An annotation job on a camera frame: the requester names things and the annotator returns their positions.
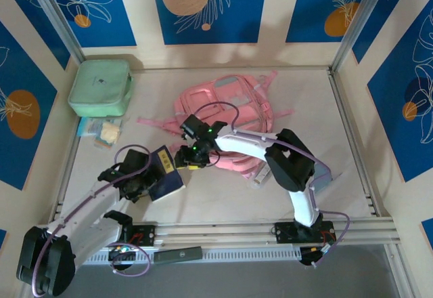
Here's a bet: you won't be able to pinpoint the light blue pencil case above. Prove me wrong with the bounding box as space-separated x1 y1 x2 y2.
313 172 343 194

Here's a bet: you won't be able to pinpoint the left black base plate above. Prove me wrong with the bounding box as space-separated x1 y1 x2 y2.
127 223 157 248

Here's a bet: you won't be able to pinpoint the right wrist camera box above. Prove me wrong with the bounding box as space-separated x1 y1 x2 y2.
179 114 204 140

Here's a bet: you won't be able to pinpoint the dark grey flat device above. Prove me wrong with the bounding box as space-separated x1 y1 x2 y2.
154 246 204 264

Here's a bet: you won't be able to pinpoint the grey slotted cable duct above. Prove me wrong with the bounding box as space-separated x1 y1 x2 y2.
81 246 302 265

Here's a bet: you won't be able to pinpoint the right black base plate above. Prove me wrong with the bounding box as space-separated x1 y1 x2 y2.
273 221 336 244

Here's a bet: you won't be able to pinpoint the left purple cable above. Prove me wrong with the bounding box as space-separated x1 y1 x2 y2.
30 144 152 297

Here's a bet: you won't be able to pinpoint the blue notebook yellow label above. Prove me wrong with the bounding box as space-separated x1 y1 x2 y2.
147 144 186 203

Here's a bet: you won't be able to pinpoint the mint green lunch bag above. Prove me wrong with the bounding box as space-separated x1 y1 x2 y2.
67 59 135 118

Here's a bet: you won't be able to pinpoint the long aluminium mounting rail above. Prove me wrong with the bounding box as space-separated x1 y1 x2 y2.
28 217 402 254

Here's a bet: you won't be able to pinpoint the snack packets in plastic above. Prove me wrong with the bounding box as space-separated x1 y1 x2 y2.
76 116 122 139

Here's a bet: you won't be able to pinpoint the aluminium side rail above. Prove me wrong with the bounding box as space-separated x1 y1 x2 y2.
327 69 383 218
49 116 83 225

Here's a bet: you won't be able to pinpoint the small wired connector board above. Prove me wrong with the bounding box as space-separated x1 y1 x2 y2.
107 243 138 264
299 242 338 268

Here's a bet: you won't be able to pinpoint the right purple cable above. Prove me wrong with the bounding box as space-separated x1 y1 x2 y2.
187 101 352 268

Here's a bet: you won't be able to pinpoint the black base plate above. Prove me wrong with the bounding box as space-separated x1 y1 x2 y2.
127 223 157 248
273 221 336 244

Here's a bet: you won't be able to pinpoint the clear packet yellow snack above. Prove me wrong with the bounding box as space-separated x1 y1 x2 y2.
93 121 122 150

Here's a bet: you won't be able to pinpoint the aluminium frame post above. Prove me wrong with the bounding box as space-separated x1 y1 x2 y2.
329 0 395 74
25 0 85 64

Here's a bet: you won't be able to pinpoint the purple cable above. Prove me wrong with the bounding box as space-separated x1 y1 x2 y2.
187 101 352 268
30 144 152 297

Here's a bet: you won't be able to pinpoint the pink school backpack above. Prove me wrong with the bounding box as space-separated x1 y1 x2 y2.
137 70 294 179

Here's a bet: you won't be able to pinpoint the clear plastic labelled box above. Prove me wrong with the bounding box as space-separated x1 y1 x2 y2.
249 164 271 189

